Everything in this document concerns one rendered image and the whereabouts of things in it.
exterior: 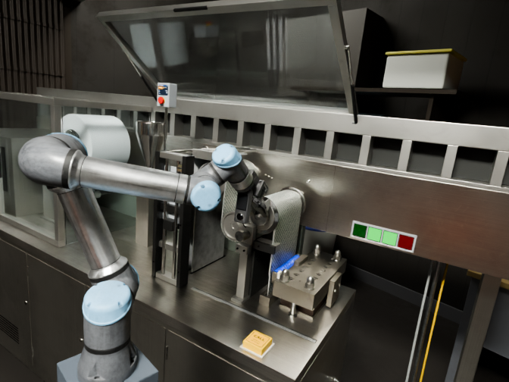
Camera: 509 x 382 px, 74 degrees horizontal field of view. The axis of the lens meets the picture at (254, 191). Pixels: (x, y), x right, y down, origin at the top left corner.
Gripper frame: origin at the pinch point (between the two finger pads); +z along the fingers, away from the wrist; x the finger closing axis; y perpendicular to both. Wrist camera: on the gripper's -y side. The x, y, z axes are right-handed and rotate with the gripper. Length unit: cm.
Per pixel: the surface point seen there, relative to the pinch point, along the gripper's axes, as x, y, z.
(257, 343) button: -15.4, -39.3, 5.7
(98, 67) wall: 305, 148, 70
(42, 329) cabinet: 108, -78, 37
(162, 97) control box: 56, 33, -21
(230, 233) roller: 15.0, -6.3, 11.3
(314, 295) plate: -24.3, -17.3, 15.6
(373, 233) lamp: -34, 18, 32
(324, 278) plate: -22.8, -8.0, 26.5
